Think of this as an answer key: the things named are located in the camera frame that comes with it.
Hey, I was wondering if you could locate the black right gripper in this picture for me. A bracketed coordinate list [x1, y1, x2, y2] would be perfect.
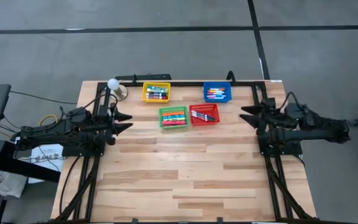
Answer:
[239, 105, 298, 136]

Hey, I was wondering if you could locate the blue plastic basket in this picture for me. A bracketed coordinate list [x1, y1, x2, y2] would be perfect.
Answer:
[203, 81, 232, 104]

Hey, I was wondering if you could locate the green plastic basket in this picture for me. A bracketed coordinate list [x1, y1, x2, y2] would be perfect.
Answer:
[158, 106, 190, 130]

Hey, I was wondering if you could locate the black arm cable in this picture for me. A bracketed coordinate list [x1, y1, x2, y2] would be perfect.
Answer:
[279, 91, 306, 110]
[84, 93, 119, 110]

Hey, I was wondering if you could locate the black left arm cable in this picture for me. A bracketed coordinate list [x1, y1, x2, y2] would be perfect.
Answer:
[84, 93, 119, 110]

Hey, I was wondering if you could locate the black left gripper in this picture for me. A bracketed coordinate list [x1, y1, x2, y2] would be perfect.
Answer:
[96, 102, 134, 146]

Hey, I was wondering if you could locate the thin green marker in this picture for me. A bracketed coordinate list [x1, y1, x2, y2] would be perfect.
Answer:
[191, 111, 216, 122]

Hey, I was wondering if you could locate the thin red marker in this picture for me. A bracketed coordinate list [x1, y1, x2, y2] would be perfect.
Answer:
[190, 114, 209, 123]

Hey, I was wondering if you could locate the black power strip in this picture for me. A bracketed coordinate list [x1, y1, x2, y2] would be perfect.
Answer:
[114, 73, 173, 82]

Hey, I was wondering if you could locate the red plastic basket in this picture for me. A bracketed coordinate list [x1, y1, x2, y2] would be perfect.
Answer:
[188, 103, 221, 127]

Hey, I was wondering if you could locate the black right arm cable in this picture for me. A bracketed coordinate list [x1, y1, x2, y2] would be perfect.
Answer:
[279, 91, 306, 110]

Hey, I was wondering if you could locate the white paper sheet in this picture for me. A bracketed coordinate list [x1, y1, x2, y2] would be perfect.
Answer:
[26, 144, 65, 185]

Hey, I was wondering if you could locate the white bulb lamp brass base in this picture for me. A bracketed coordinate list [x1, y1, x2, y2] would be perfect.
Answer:
[106, 78, 129, 102]

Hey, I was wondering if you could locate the white plastic bag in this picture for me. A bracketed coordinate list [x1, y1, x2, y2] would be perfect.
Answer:
[0, 169, 29, 199]

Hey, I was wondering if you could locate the yellow plastic basket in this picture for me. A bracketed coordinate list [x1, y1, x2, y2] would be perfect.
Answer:
[141, 81, 172, 103]

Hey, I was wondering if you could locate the thin blue Expo marker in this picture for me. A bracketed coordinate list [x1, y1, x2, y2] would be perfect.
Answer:
[191, 110, 213, 118]

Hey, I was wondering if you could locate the yellow cable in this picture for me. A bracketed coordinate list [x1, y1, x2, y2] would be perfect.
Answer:
[38, 113, 59, 128]

